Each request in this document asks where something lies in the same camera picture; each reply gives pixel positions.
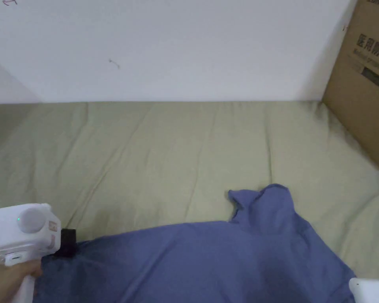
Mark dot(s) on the bed with pale green sheet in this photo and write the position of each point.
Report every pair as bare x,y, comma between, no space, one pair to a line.
151,157

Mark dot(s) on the dark blue shirt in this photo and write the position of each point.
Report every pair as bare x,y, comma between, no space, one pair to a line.
208,258

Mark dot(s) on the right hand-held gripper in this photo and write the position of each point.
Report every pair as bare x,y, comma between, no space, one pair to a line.
371,290

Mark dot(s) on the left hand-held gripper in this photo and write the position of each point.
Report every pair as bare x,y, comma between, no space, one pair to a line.
25,233

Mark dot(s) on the brown cardboard carton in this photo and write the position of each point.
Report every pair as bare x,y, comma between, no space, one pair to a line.
363,79

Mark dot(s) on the person's left hand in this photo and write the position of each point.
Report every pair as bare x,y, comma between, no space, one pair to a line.
17,270

